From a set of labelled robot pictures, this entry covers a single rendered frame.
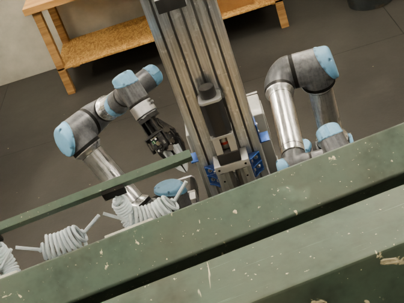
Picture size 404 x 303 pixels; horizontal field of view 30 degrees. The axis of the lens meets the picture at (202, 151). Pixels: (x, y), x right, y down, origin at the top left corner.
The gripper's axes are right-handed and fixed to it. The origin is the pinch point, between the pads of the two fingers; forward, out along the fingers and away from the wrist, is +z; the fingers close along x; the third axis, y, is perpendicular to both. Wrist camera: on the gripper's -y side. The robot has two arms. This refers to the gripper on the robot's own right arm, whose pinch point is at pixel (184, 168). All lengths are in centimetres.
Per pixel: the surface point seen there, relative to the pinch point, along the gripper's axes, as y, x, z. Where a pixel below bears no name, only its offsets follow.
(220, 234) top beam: 90, 34, 15
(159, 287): 139, 44, 11
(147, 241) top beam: 93, 22, 9
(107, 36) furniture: -438, -166, -146
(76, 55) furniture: -413, -192, -145
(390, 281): 134, 67, 25
